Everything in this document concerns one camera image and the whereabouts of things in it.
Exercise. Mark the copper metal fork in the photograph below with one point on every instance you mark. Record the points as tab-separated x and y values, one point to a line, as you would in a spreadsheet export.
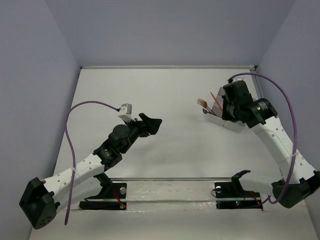
204	104

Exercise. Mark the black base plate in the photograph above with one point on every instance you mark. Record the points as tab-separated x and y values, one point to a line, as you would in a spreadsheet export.
229	195
111	196

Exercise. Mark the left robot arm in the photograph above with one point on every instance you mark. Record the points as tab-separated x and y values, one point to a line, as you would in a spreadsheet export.
43	199

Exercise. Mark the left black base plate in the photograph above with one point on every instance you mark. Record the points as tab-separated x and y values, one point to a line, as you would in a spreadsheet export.
111	196

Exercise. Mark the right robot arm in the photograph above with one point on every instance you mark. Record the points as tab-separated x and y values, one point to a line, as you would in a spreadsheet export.
299	178

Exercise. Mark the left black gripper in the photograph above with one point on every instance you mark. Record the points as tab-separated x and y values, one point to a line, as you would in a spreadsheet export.
143	126

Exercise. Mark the orange plastic spoon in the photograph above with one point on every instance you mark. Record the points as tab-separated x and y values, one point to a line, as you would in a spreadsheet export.
216	101

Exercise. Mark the blue plastic fork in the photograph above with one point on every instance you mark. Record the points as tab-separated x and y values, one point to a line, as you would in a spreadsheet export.
207	111

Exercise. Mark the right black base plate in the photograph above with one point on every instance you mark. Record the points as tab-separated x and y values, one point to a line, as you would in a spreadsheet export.
229	195

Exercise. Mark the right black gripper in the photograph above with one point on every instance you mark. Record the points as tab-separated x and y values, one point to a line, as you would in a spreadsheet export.
225	114

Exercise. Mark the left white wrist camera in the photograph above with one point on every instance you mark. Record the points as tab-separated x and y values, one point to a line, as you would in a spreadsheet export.
126	111

